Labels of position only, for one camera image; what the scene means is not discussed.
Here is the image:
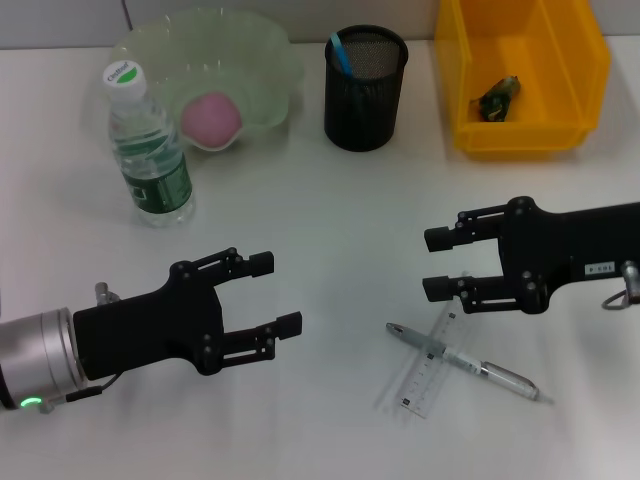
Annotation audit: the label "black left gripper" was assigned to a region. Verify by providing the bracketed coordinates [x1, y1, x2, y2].
[73, 247, 304, 381]

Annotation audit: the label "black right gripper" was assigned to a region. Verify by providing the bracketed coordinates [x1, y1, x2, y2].
[422, 196, 640, 316]

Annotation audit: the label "clear plastic ruler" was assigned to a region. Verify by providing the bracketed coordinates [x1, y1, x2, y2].
[397, 269, 476, 419]

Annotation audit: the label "clear green-label water bottle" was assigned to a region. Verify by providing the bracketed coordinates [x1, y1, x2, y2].
[102, 59, 196, 229]

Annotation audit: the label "green plastic wrapper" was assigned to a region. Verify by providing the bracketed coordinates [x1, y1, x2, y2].
[468, 74, 524, 123]

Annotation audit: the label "pink peach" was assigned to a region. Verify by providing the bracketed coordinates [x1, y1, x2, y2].
[180, 91, 245, 150]

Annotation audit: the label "blue capped scissors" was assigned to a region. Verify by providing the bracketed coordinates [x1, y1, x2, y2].
[329, 32, 359, 81]

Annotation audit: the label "clear grey pen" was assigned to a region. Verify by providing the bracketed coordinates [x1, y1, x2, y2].
[385, 322, 554, 406]

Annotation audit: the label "black mesh pen holder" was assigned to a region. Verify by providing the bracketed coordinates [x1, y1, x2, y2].
[323, 25, 410, 153]

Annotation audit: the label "translucent green fruit plate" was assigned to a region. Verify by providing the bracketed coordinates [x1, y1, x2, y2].
[82, 5, 306, 169]

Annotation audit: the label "yellow plastic bin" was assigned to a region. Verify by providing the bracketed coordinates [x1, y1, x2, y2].
[433, 0, 612, 161]

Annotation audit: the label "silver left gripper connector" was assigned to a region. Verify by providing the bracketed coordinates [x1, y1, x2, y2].
[94, 282, 122, 306]

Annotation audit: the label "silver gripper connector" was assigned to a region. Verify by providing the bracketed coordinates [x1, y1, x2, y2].
[94, 282, 122, 306]
[621, 259, 640, 304]

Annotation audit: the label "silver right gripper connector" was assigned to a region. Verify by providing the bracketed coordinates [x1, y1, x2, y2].
[621, 259, 640, 304]

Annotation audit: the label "dark right gripper cable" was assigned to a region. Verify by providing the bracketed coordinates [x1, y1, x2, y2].
[602, 287, 632, 312]

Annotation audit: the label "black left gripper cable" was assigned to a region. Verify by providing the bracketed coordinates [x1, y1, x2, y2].
[42, 372, 122, 412]

